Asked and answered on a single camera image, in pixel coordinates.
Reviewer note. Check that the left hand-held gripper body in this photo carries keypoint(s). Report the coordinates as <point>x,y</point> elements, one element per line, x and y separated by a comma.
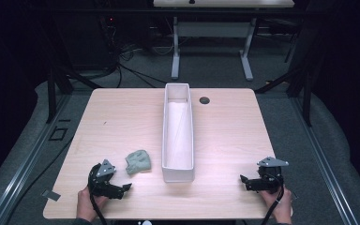
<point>101,184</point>

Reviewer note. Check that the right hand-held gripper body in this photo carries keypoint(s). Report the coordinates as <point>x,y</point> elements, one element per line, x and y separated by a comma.
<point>270,178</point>

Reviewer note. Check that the green cloth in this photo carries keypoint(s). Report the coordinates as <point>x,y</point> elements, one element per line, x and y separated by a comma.
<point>138,161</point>

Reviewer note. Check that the long white box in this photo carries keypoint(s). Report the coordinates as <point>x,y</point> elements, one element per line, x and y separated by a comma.
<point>178,137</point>

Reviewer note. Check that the person's left hand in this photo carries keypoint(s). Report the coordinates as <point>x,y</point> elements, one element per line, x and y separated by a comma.
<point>86,204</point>

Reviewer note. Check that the person's right hand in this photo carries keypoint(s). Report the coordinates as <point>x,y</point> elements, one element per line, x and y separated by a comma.
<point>279,207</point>

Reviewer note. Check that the grey tape piece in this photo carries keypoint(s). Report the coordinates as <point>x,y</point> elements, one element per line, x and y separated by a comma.
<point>51,195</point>

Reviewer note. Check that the black tape square outline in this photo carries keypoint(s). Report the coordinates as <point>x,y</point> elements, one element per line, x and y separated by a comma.
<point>50,135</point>

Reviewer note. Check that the round dark table grommet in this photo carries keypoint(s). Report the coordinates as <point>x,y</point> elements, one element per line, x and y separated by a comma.
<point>204,100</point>

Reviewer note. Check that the black metal stand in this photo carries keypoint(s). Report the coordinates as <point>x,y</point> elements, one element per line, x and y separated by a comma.
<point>51,93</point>
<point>306,93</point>

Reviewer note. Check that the white desk with metal legs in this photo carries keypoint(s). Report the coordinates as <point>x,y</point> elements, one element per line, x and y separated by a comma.
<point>212,29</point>

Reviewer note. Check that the grey metal floor rail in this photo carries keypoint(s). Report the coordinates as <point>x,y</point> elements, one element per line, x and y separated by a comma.
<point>325,162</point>
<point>28,159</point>

